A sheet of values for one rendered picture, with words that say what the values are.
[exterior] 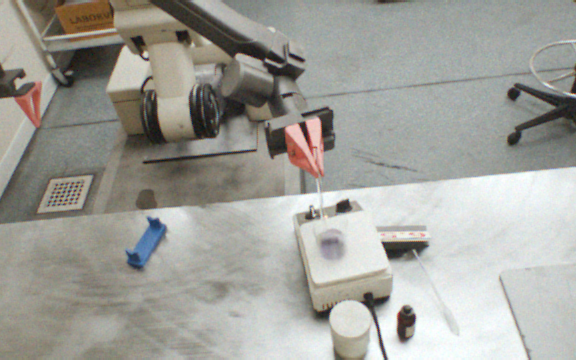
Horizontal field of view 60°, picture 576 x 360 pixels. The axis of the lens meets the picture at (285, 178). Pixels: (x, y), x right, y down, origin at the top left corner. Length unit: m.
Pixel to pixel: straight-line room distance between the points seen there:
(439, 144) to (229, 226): 1.40
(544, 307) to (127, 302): 0.68
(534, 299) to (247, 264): 0.47
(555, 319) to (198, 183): 1.12
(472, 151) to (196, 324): 1.58
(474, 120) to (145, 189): 1.44
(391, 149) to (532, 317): 1.42
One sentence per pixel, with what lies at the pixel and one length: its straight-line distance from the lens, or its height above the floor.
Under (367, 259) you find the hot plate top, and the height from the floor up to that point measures 0.84.
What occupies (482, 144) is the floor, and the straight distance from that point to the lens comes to 2.24.
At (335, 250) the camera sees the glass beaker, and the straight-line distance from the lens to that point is 0.76.
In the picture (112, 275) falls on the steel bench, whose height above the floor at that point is 0.75.
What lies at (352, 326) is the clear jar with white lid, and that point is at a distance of 0.74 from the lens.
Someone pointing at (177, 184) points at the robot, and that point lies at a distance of 1.65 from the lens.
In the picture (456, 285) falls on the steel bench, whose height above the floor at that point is 0.75.
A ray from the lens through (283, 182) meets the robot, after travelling 1.56.
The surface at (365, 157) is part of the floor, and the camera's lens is 2.14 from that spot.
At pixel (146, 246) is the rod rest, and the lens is 0.98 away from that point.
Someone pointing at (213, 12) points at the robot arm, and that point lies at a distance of 0.80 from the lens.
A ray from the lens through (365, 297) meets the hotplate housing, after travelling 0.81.
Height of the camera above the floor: 1.48
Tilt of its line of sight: 45 degrees down
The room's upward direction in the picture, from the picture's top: 10 degrees counter-clockwise
